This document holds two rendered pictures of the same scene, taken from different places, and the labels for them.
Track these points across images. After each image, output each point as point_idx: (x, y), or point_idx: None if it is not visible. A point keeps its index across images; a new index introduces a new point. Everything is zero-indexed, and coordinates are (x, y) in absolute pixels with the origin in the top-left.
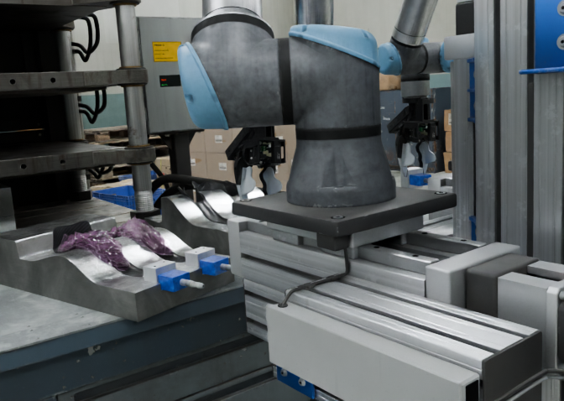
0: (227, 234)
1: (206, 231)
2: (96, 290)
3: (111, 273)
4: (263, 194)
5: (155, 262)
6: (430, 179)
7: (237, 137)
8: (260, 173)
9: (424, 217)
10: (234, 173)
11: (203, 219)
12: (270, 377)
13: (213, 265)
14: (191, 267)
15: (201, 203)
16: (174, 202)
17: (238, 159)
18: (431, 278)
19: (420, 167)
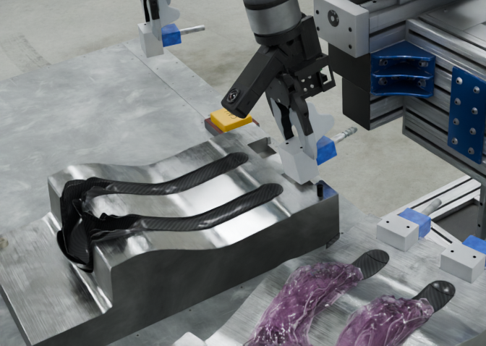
0: (322, 203)
1: (265, 233)
2: (483, 337)
3: (446, 318)
4: (110, 164)
5: (453, 258)
6: (358, 15)
7: (265, 74)
8: (281, 107)
9: (127, 85)
10: (304, 121)
11: (203, 234)
12: None
13: (430, 221)
14: (416, 245)
15: (150, 225)
16: (160, 248)
17: (304, 100)
18: None
19: (149, 20)
